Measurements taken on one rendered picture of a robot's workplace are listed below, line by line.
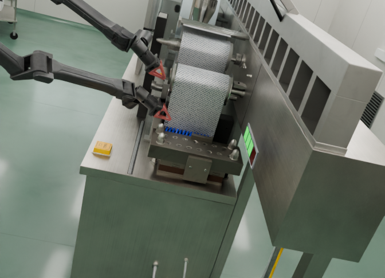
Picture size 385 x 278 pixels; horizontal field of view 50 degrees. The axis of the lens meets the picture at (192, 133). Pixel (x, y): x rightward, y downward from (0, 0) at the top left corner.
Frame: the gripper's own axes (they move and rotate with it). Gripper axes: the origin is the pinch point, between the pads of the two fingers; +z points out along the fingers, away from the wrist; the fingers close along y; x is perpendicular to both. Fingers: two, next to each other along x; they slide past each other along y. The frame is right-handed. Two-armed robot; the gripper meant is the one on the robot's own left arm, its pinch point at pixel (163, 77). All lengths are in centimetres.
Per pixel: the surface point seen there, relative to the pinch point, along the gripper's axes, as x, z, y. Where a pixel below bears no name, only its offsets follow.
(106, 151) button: -34.3, 4.6, 22.6
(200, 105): 7.4, 17.5, 9.4
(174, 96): 0.5, 7.3, 8.4
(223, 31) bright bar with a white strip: 31.0, 6.9, -23.3
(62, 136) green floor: -147, 42, -141
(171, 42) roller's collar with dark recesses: 7.9, -4.2, -21.8
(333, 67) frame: 57, -7, 81
